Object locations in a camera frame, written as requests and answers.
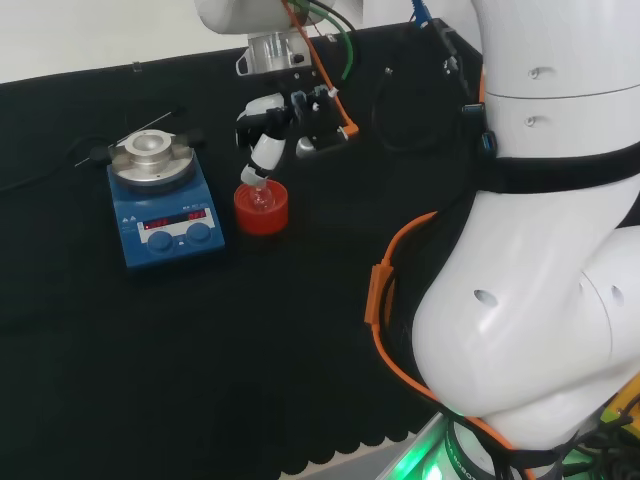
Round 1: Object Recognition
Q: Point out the clear round-bottom glass flask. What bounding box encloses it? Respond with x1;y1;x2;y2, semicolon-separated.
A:
248;181;275;211

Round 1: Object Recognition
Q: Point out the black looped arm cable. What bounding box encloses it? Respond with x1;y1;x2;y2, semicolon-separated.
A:
371;66;482;152

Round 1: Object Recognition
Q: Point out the black arm strap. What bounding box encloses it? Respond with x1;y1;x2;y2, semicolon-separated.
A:
473;143;640;195

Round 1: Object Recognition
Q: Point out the pale metal base plate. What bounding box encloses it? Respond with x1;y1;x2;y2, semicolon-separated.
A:
278;408;452;480

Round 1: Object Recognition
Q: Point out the thin black probe cable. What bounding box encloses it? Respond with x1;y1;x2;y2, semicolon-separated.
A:
0;99;151;194

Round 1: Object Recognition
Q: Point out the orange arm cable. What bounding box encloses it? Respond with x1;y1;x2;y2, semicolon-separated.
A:
281;0;517;454

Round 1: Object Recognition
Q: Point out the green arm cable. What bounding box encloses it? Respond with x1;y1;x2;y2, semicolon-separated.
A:
302;0;359;82

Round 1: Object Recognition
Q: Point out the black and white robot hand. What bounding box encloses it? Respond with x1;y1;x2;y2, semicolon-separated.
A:
234;69;352;189

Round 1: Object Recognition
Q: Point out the red ribbed flask ring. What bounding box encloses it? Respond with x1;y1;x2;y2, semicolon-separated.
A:
233;180;290;237

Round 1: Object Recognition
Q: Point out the blue-base heater with steel plate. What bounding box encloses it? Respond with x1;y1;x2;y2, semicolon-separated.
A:
89;127;227;277

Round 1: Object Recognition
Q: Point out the black bench cloth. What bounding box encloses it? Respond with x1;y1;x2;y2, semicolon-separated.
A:
0;18;501;480

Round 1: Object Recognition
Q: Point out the thin steel probe rod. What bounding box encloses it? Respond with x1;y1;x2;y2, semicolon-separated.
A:
74;110;174;168

